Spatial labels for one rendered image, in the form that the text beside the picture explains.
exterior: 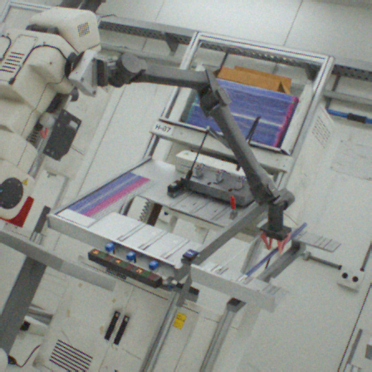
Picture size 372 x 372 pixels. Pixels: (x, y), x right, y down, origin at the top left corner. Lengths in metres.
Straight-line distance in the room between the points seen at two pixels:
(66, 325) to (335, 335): 1.85
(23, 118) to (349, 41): 3.18
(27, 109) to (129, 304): 1.13
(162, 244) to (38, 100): 0.84
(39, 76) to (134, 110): 3.26
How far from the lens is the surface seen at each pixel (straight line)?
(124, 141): 5.40
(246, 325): 2.55
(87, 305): 3.15
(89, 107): 4.17
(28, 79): 2.22
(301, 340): 4.43
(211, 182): 3.08
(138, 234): 2.82
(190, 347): 2.90
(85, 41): 2.33
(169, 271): 2.62
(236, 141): 2.45
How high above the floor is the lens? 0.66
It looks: 8 degrees up
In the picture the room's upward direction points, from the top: 23 degrees clockwise
